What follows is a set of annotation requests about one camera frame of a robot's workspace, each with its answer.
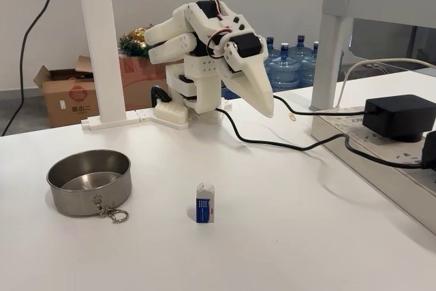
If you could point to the small white and blue box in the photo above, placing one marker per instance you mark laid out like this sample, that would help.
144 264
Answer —
205 204

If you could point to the red cardboard box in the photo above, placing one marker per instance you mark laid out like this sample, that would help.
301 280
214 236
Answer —
139 83

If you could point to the open brown cardboard box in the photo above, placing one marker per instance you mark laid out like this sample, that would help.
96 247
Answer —
68 103

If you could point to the round metal bowl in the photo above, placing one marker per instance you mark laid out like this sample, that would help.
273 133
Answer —
85 199

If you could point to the yellow paper clip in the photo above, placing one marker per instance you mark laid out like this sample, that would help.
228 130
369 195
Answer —
292 117

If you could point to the black table clamp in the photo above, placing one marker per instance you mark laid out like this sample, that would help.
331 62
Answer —
157 93

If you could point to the grey desk shelf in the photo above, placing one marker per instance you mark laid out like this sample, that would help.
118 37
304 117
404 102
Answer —
332 49

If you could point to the green tinsel wreath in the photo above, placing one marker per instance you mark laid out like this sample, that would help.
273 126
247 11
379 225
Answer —
134 42

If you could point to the black power adapter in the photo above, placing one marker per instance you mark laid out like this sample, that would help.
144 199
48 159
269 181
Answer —
395 117

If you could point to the white power strip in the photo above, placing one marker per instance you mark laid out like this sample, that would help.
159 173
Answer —
381 161

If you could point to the black plug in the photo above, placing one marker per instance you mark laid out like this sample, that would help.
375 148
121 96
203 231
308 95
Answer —
430 151

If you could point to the white stand post with base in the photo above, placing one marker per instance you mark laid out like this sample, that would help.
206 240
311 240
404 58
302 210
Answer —
100 49

